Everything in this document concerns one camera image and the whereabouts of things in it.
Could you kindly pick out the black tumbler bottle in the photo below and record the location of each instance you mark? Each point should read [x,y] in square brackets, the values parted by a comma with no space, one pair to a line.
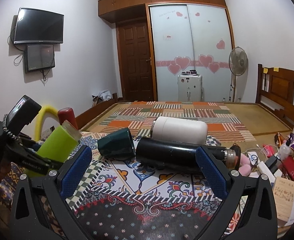
[178,156]

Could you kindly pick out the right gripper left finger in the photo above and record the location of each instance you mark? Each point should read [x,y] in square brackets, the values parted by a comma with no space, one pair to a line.
[28,216]

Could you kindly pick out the white standing fan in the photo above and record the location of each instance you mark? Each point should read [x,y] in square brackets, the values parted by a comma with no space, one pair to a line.
[238,64]

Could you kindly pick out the white small cabinet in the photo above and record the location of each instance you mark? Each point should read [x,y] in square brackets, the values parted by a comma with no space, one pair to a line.
[190,88]

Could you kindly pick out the white tumbler cup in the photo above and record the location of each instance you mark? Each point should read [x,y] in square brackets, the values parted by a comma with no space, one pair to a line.
[179,130]

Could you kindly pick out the wooden bed headboard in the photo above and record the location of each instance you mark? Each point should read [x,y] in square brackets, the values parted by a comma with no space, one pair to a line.
[275,92]

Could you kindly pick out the clothes pile in corner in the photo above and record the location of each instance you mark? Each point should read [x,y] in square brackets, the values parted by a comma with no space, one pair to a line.
[102,96]

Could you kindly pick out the green tumbler cup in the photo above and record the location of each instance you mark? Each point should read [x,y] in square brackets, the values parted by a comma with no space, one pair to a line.
[59,145]

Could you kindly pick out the brown wooden door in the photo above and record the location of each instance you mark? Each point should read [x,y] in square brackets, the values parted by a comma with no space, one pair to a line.
[135,61]

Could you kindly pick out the dark green mug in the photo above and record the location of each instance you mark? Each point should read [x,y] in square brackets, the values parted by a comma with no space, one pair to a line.
[118,144]

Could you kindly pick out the sliding wardrobe with hearts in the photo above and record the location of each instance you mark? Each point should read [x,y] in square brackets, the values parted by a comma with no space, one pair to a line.
[187,37]

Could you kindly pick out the small wall monitor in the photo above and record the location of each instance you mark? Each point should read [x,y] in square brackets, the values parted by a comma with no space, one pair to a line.
[39,57]

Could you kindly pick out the brown cardboard box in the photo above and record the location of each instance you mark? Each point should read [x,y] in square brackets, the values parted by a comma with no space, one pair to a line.
[283,191]

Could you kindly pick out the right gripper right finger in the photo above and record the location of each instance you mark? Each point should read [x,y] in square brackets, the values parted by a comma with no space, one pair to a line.
[258,219]

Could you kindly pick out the patchwork quilt cloth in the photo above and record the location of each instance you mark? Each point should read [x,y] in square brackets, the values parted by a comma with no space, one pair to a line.
[128,200]

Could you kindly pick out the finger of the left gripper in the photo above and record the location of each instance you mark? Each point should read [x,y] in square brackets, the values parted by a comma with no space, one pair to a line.
[24,157]

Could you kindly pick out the yellow foam tube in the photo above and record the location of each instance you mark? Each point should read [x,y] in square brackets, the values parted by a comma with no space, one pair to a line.
[47,109]

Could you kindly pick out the black wall television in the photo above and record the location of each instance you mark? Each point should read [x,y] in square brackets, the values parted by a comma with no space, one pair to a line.
[38,26]

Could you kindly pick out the red tumbler cup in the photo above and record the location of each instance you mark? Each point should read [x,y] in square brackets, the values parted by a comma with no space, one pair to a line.
[67,114]

